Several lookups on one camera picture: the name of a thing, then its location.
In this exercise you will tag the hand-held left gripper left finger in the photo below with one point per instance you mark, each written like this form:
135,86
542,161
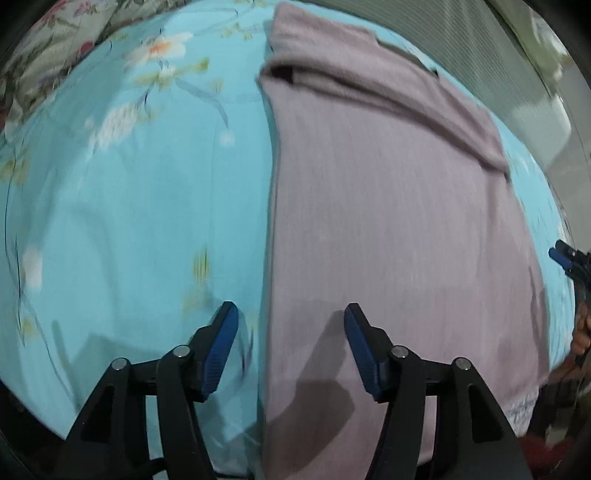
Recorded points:
220,347

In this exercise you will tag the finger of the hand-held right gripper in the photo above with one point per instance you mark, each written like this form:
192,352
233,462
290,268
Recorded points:
564,254

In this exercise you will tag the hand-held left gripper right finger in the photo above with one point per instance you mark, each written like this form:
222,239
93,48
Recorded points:
361,347

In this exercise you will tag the pink knit sweater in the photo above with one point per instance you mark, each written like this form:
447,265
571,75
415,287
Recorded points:
397,240

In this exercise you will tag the person's right hand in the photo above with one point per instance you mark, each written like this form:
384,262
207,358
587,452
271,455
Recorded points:
582,330

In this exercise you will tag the white furniture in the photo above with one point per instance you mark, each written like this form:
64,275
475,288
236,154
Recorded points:
538,124

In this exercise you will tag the blue floral bed sheet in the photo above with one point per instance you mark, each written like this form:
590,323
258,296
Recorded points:
134,221

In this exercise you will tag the grey floral pillow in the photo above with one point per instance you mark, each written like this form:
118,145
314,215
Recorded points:
51,55

